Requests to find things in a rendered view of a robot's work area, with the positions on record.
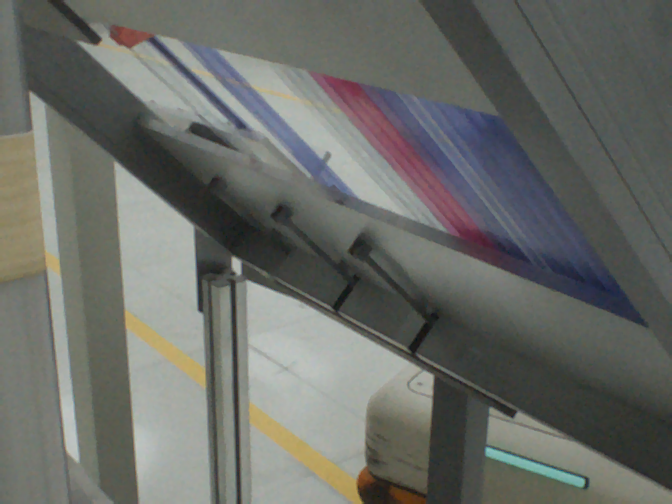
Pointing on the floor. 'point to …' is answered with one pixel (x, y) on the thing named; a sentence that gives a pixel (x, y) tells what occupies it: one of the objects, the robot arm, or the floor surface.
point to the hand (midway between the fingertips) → (124, 35)
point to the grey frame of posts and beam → (59, 482)
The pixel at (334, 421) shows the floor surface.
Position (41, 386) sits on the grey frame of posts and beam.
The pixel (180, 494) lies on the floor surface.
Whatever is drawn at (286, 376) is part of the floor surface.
